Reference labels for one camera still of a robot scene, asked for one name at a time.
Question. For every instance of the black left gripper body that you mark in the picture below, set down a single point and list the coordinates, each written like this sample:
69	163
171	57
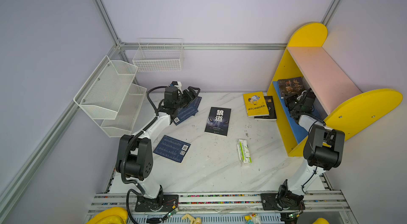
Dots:
177	105

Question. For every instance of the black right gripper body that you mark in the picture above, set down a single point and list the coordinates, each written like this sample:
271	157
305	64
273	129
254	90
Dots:
293	102

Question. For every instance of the dark old man cover book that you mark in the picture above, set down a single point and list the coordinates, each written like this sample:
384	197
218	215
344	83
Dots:
290	86

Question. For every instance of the black deer cover book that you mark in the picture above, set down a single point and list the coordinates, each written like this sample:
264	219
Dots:
271	108

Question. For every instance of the black wolf cover book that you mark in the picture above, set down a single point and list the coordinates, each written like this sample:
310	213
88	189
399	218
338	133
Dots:
218	121

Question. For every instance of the yellow cartoon cover book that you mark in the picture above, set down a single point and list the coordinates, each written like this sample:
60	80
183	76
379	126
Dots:
255	104

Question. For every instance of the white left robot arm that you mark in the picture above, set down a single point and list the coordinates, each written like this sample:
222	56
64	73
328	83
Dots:
135	154

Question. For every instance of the blue file near left arm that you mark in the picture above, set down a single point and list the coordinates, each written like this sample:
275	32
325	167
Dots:
172	149

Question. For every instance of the dark blue file underneath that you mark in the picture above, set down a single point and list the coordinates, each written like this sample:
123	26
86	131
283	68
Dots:
196	102

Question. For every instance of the yellow pink blue bookshelf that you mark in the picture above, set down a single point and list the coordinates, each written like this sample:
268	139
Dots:
348	109

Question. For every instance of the white mesh two-tier rack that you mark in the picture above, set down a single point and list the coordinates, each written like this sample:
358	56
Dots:
111	98

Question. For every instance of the white green carton box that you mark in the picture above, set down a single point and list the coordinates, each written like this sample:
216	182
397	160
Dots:
244	152

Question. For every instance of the yellow object bottom right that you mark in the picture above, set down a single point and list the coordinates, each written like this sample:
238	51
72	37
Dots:
321	221

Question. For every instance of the yellow object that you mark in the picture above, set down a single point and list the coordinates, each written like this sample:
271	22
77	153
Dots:
115	215
321	221

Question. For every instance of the beige toy figure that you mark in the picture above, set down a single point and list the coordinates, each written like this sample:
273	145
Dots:
193	220

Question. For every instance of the small colourful toy figure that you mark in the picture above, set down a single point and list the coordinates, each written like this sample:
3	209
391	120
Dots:
252	219

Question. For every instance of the yellow object bottom left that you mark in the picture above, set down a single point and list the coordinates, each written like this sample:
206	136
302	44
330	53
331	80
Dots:
115	215

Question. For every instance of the blue file near wall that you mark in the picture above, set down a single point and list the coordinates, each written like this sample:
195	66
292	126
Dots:
185	114

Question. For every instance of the white wire wall basket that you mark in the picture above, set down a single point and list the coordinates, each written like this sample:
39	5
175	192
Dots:
159	54

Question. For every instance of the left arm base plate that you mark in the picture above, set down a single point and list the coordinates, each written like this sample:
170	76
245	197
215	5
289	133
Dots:
163	203

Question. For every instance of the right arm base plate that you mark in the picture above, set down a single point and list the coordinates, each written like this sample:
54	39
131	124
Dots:
272	201

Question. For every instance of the aluminium front rail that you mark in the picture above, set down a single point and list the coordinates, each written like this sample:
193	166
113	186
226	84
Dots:
232	207

